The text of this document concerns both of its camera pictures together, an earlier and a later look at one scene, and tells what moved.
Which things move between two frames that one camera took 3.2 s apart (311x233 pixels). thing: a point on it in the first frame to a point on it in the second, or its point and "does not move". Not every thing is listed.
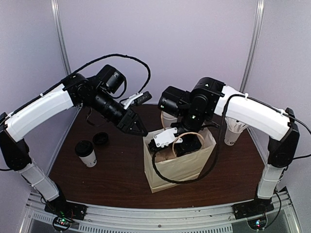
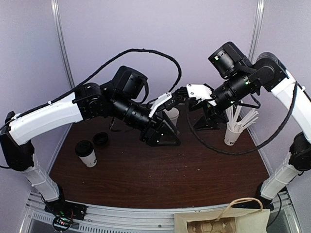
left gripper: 125,124 to 150,132
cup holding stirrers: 231,137 does not move
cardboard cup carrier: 163,155 to 222,225
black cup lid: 83,148 does not move
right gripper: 194,143 to 212,113
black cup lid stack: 100,138 does not move
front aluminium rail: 217,219 does not move
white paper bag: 162,174 to 244,215
